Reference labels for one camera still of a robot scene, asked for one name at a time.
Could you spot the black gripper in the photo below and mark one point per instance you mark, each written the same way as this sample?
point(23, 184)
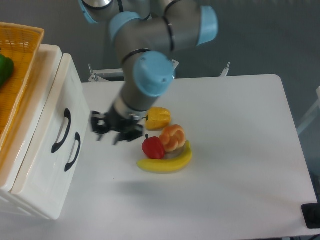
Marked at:
point(128, 128)

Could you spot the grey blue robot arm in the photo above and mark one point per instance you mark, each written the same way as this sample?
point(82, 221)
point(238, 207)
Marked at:
point(141, 43)

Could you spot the white drawer cabinet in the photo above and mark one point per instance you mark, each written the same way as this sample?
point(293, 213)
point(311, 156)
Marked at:
point(14, 150)

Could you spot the red bell pepper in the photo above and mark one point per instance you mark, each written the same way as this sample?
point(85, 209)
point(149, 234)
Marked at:
point(153, 147)

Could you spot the yellow bell pepper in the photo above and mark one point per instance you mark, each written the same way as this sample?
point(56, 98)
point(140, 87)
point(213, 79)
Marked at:
point(157, 118)

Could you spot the braided bread roll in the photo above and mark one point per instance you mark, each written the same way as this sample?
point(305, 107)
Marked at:
point(172, 138)

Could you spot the yellow banana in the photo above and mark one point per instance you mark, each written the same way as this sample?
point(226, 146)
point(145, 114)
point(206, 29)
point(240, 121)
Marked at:
point(166, 166)

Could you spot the green bell pepper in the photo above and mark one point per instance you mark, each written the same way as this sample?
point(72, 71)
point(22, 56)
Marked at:
point(6, 69)

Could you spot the orange plastic basket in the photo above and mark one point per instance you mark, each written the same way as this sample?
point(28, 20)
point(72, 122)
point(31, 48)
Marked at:
point(21, 44)

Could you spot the black device at edge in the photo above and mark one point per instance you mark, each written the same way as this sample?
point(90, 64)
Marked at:
point(311, 214)

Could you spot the white chair frame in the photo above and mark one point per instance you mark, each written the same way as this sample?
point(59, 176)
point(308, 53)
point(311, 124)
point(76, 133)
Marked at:
point(312, 113)

